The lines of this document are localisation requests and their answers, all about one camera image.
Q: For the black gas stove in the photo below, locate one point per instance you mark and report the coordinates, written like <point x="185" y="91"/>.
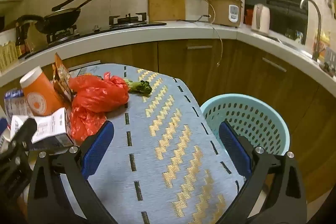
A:
<point x="126" y="22"/>

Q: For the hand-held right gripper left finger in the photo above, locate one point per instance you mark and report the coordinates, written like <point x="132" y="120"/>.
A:
<point x="98" y="146"/>

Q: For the broccoli floret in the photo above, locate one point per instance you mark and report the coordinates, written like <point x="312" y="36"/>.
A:
<point x="140" y="87"/>

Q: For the orange snack packet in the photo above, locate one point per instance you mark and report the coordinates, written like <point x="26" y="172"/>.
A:
<point x="61" y="74"/>

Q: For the red container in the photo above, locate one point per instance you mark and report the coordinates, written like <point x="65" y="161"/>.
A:
<point x="248" y="16"/>

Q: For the blue patterned tablecloth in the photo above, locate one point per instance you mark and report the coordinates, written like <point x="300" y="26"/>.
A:
<point x="168" y="140"/>

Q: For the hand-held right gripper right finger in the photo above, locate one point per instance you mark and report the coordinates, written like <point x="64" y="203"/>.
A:
<point x="234" y="150"/>

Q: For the blue white milk carton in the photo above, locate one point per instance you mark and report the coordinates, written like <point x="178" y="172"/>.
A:
<point x="15" y="103"/>

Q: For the white electric kettle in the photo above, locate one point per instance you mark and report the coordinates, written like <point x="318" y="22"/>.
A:
<point x="261" y="19"/>

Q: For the light blue perforated plastic basket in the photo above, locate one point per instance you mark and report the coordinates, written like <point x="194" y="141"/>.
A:
<point x="245" y="119"/>

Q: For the grey sink caddy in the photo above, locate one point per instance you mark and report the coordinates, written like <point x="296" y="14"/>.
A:
<point x="329" y="58"/>

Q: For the orange bottle with white cap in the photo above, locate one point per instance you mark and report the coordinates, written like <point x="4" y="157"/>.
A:
<point x="38" y="100"/>

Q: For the red plastic bag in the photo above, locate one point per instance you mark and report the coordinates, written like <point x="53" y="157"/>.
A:
<point x="102" y="98"/>

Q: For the black wok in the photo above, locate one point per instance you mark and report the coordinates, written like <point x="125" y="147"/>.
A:
<point x="63" y="19"/>

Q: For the chrome sink faucet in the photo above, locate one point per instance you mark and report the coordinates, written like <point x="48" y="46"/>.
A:
<point x="318" y="29"/>

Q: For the dark sauce bottle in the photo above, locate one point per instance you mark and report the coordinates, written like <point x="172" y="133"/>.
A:
<point x="21" y="43"/>

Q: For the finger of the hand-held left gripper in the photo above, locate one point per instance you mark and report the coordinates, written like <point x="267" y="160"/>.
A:
<point x="22" y="132"/>

